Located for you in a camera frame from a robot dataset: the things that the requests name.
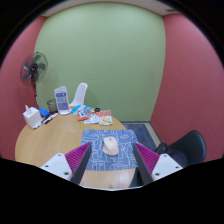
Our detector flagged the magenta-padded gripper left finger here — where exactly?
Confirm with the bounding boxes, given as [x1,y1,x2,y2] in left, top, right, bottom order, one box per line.
[39,142,93,186]

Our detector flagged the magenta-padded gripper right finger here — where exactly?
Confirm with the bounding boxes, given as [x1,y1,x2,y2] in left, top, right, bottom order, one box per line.
[132,142,184,186]

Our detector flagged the cream pink computer mouse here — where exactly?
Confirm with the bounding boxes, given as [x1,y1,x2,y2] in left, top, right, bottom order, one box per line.
[102,135,120,157]

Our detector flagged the blue-grey patterned mouse pad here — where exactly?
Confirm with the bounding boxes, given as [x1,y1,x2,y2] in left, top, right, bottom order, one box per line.
[80,128,140,172]

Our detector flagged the black office chair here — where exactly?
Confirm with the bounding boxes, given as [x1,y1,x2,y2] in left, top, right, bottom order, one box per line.
[154,129,208,169]

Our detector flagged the whiteboard marker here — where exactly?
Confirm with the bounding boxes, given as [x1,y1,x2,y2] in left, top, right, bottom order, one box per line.
[33,117,48,130]
[43,112,60,125]

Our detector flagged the white tissue box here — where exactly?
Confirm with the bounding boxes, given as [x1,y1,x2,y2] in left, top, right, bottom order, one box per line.
[22,104,43,130]

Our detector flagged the small blue box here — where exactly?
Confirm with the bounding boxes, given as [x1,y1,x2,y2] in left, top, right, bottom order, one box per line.
[39,108,51,119]

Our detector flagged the white snack packet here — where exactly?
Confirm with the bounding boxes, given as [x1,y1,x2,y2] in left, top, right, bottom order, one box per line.
[83,113,101,125]

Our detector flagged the blue snack packet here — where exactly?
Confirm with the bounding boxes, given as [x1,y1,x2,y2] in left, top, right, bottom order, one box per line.
[70,104,93,115]

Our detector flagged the dark translucent cup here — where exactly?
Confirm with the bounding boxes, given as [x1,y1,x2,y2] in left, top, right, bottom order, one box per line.
[46,98,59,115]

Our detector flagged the white standing sign card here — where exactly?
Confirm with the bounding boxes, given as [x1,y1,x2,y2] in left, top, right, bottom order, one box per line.
[54,85,72,116]

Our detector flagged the red and yellow snack packet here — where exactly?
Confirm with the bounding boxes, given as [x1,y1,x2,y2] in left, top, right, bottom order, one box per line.
[98,109,114,127]

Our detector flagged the white plastic chair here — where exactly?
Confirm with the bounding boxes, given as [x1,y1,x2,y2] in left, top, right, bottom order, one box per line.
[69,82,89,108]

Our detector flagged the black and red standing fan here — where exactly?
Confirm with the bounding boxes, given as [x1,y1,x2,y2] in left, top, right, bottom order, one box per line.
[19,51,49,98]

